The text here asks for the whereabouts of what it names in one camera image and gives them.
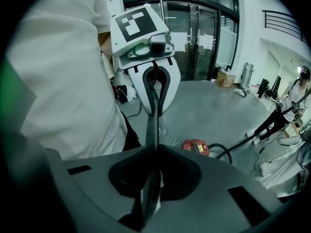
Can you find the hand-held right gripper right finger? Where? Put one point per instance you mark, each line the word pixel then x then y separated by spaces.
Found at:
pixel 206 203

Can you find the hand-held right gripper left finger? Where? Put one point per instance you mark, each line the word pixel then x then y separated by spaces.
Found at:
pixel 97 190

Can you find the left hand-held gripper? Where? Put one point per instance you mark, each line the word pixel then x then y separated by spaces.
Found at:
pixel 133 25

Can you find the person's left forearm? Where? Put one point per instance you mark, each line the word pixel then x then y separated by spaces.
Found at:
pixel 104 44

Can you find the black framed glass doors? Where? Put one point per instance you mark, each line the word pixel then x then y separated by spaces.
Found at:
pixel 184 64

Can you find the white paper notice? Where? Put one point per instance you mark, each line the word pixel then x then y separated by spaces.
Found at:
pixel 178 41
pixel 206 41

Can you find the red vacuum cleaner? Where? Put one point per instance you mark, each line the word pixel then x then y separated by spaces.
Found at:
pixel 194 147

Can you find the person's black trousers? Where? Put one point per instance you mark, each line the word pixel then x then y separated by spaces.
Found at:
pixel 131 135

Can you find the cardboard box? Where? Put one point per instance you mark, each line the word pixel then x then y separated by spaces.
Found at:
pixel 226 79

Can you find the white bags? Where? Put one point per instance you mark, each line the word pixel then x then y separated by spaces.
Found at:
pixel 240 91

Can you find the grey folded trolley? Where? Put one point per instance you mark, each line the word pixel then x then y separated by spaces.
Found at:
pixel 247 76

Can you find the person's white shirt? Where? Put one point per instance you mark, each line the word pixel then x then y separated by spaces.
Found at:
pixel 60 69

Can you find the black cabinet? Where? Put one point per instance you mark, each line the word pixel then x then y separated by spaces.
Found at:
pixel 263 87

